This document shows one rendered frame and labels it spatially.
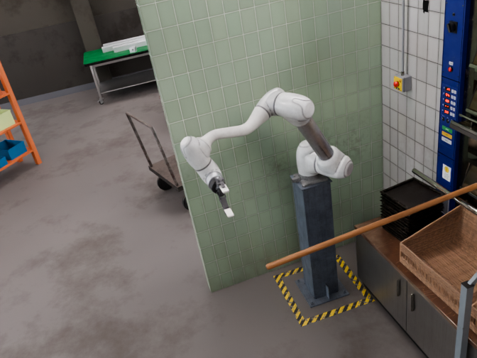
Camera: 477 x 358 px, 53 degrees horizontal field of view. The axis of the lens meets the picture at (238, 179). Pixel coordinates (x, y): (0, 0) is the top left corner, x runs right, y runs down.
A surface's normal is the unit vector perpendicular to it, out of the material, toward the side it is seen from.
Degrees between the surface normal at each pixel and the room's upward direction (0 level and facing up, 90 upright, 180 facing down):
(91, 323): 0
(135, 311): 0
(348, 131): 90
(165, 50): 90
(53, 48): 90
